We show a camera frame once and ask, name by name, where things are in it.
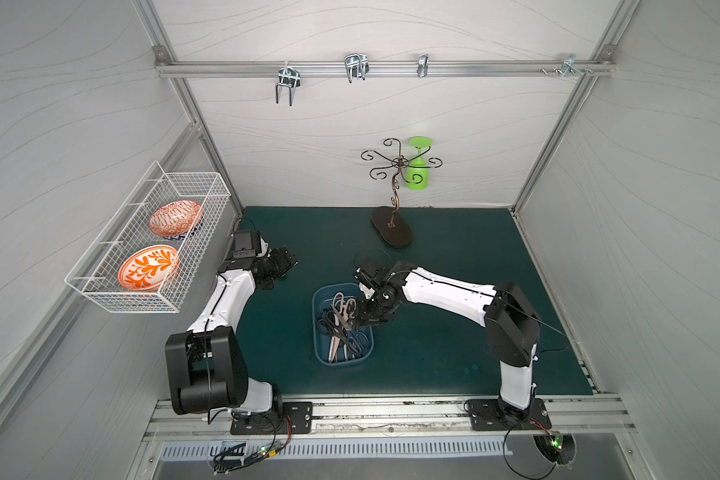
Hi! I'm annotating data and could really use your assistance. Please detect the copper hook stand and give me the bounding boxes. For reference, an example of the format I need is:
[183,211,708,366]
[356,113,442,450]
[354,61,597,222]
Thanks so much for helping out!
[360,138,443,249]

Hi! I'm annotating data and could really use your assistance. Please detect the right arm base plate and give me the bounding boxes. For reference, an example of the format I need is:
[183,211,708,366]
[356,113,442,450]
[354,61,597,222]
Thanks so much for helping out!
[463,398,552,432]

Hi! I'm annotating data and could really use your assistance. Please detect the green cup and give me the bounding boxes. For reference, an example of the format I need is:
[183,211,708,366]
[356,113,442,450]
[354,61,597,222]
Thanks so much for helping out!
[405,136,432,191]

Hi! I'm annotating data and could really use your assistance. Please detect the double wire hook left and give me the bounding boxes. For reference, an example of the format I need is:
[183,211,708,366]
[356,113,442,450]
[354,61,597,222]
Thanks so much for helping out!
[275,64,301,106]

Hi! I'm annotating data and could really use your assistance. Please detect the round fan with led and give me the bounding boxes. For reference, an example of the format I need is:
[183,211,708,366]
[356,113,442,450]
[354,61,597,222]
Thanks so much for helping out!
[533,433,577,466]

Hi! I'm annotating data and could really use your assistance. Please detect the orange patterned bowl front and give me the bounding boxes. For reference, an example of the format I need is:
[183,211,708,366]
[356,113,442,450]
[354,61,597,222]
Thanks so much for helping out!
[117,244,179,292]

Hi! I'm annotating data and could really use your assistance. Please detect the blue handled scissors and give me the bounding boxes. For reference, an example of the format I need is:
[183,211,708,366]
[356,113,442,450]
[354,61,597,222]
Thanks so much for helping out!
[345,330,370,359]

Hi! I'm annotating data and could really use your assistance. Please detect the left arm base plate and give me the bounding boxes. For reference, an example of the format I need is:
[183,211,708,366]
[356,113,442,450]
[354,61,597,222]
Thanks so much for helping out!
[230,401,314,436]

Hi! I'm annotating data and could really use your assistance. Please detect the white wire basket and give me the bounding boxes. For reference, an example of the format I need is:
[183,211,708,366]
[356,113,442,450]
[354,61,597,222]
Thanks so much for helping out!
[65,163,229,314]

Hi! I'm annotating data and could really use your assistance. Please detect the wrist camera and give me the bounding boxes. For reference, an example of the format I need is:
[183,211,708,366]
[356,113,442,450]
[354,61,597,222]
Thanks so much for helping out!
[231,230,269,261]
[355,257,388,300]

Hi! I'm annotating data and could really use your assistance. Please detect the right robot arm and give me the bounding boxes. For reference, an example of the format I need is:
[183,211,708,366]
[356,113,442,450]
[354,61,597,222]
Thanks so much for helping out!
[354,258,541,419]

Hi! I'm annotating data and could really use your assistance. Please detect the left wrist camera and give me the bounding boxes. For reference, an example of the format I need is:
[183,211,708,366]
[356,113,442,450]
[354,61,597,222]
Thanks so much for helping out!
[231,230,269,261]

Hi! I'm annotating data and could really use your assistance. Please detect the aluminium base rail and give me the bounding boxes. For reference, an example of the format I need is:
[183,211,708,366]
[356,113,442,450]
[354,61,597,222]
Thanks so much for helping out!
[142,394,637,442]

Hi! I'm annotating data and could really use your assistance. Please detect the orange patterned bowl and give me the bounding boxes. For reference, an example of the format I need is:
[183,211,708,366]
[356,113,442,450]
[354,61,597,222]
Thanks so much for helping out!
[117,244,179,292]
[147,200,203,240]

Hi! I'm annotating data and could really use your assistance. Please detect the white vented cable duct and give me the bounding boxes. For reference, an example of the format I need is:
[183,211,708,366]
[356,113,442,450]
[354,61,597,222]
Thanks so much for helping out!
[160,436,513,463]

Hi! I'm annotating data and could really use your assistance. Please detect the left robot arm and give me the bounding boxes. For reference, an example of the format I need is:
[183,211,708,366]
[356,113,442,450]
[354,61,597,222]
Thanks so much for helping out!
[165,246,298,416]

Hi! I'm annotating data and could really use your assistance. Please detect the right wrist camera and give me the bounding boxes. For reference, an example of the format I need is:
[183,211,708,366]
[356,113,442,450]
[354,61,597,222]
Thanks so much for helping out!
[355,257,388,300]

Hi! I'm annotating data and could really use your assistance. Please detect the aluminium top rail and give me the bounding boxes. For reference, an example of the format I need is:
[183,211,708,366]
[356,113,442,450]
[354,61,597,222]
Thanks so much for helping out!
[156,58,617,80]

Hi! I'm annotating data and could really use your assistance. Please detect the blue storage box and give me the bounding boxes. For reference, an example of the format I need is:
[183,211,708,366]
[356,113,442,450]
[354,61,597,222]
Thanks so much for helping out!
[312,283,374,367]

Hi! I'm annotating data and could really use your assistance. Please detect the cream handled scissors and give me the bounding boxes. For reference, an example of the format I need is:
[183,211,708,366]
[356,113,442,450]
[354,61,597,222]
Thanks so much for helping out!
[339,298,357,329]

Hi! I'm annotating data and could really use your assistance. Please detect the orange patterned bowl rear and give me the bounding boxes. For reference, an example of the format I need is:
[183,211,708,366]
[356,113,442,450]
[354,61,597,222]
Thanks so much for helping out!
[147,200,203,240]

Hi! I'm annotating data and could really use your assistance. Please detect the black scissors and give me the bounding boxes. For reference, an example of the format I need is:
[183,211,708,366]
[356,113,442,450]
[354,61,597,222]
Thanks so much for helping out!
[316,310,346,362]

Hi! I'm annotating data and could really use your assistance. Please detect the pink handled scissors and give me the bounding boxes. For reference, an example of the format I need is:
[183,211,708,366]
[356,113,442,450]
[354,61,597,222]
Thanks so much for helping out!
[328,292,355,363]

